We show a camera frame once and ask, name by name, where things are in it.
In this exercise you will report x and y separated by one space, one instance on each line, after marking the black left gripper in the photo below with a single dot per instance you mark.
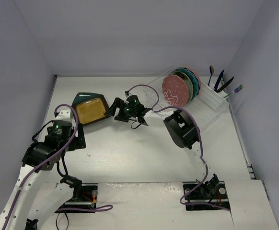
78 138

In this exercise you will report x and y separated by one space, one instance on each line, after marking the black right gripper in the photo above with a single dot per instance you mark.
120 110

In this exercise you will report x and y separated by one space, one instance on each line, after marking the yellow square plate black rim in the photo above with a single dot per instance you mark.
92 110

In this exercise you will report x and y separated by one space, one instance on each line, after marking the red plate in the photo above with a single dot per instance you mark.
175 90

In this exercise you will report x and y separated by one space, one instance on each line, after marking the light green flower plate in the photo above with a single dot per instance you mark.
187 81

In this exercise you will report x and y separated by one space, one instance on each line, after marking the blue polka dot plate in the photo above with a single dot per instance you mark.
199 86

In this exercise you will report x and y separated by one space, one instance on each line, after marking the teal embossed plate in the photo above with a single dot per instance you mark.
193 80

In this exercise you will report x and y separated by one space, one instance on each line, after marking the pink polka dot plate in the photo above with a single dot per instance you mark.
198 74

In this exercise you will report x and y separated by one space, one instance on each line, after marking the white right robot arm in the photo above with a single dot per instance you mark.
180 124

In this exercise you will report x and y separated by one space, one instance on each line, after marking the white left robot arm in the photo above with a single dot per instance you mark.
37 163

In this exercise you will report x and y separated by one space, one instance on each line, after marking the dark teal square plate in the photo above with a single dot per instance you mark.
82 97

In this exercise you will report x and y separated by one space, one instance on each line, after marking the white cutlery holder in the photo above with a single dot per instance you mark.
212 99

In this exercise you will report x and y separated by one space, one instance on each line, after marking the dark blue spoon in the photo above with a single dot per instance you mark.
211 70

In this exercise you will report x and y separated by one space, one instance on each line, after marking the blue knife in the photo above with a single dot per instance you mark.
218 80

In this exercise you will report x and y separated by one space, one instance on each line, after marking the black knife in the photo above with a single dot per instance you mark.
225 85

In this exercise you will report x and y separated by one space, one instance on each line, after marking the iridescent fork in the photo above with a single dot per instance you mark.
239 88

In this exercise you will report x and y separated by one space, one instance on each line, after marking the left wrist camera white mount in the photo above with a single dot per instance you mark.
65 115

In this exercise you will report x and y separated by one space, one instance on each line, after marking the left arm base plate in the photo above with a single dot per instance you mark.
85 200

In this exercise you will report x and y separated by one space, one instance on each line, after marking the clear wire dish rack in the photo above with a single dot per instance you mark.
203 115

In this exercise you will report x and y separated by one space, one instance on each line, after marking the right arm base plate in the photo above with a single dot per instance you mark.
211 201

